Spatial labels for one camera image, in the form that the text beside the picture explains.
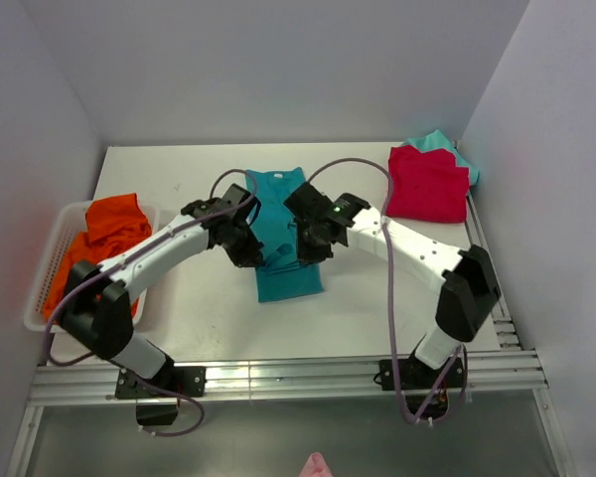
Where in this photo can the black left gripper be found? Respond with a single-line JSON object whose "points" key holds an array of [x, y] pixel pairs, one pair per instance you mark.
{"points": [[250, 256]]}

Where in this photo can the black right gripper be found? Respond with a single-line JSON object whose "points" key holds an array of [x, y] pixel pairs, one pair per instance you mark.
{"points": [[307, 254]]}

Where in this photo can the teal t-shirt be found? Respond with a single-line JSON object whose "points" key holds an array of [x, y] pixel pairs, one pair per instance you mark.
{"points": [[282, 276]]}

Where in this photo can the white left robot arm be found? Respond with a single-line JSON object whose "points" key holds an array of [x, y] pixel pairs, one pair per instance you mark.
{"points": [[96, 308]]}

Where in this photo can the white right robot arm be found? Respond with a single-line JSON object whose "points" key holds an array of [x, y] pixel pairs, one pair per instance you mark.
{"points": [[464, 280]]}

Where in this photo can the folded red t-shirt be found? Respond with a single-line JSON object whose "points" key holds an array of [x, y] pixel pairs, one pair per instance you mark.
{"points": [[427, 186]]}

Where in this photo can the orange t-shirt in basket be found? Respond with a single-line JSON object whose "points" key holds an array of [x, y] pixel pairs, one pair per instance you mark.
{"points": [[113, 225]]}

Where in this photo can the folded teal t-shirt underneath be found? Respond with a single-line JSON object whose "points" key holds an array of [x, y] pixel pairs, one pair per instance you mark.
{"points": [[437, 140]]}

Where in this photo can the white plastic laundry basket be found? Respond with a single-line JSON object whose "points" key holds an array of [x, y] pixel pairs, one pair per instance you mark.
{"points": [[68, 224]]}

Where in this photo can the black box under left base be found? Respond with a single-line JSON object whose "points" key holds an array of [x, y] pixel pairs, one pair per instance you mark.
{"points": [[156, 415]]}

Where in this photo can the pink object at bottom edge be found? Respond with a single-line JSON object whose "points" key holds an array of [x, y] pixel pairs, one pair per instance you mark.
{"points": [[316, 466]]}

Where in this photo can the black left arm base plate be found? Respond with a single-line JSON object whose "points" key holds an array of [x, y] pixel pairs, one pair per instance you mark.
{"points": [[188, 381]]}

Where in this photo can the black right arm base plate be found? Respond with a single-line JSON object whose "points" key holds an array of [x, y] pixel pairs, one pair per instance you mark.
{"points": [[415, 376]]}

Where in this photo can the aluminium front rail frame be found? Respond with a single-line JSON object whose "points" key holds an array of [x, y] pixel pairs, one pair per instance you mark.
{"points": [[283, 379]]}

